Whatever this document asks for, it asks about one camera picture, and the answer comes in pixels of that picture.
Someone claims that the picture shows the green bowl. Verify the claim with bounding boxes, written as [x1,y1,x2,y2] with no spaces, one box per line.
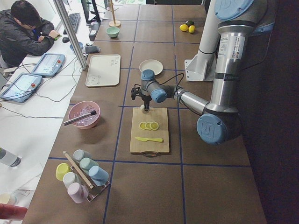
[106,27,120,38]

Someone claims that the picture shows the yellow cup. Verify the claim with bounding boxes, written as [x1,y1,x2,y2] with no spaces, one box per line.
[56,163,71,181]

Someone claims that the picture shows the ice cubes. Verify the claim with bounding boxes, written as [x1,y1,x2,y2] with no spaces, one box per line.
[69,105,99,125]

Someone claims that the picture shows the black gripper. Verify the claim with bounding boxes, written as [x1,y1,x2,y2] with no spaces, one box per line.
[131,86,152,111]

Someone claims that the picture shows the pink cup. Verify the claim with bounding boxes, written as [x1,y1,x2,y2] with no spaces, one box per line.
[67,182,88,203]

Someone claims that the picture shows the black braided cable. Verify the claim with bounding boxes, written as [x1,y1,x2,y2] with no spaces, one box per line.
[157,73,185,91]

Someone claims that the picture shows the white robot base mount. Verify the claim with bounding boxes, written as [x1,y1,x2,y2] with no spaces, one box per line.
[185,52,216,81]

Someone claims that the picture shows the white round plate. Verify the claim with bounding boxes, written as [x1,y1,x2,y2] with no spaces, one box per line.
[139,59,164,76]

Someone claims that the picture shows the wooden mug tree stand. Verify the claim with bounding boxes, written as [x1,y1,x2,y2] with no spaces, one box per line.
[109,0,121,27]

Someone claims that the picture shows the steel muddler with black tip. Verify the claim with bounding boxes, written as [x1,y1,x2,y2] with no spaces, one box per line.
[64,110,97,126]

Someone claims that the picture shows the black keyboard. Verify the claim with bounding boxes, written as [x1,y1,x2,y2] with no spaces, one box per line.
[68,13,81,33]

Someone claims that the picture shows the blue cup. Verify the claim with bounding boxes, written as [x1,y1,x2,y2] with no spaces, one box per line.
[88,166,109,186]

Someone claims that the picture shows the aluminium frame post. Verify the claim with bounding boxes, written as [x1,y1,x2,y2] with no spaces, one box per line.
[53,0,88,70]

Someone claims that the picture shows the grey cup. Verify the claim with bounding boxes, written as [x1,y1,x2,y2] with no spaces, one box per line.
[73,149,92,162]

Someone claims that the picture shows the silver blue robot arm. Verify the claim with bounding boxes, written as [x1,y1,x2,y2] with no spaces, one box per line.
[131,0,278,145]
[198,0,220,55]

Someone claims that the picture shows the metal cup rack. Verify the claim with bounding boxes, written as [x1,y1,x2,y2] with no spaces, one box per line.
[63,151,110,202]

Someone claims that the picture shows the white cup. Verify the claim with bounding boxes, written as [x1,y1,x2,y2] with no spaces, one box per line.
[63,172,81,188]

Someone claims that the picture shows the yellow plastic knife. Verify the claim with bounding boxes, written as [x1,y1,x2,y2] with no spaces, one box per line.
[135,137,164,142]

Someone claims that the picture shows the pink bowl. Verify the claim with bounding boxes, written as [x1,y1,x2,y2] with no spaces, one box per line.
[68,101,100,129]

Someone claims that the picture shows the white bear serving tray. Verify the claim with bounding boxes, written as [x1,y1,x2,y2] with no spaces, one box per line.
[85,54,121,87]

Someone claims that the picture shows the person in dark jacket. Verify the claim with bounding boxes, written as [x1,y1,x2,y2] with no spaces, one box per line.
[0,0,60,69]

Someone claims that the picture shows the lemon slice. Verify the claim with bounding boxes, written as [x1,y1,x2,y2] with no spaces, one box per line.
[145,122,153,130]
[139,122,148,130]
[150,121,159,130]

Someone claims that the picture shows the yellow lemon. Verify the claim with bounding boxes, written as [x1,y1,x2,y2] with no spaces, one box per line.
[179,24,189,32]
[188,25,196,34]

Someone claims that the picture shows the bamboo cutting board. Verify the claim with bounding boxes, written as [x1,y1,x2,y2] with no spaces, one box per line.
[129,107,170,157]

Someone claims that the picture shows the blue teach pendant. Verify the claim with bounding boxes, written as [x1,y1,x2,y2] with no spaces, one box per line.
[31,53,65,77]
[0,73,43,103]

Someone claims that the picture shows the folded grey cloth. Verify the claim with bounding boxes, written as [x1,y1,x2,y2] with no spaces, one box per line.
[85,46,100,54]

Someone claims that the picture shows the green cup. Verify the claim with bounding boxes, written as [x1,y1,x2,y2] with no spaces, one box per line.
[79,157,99,174]

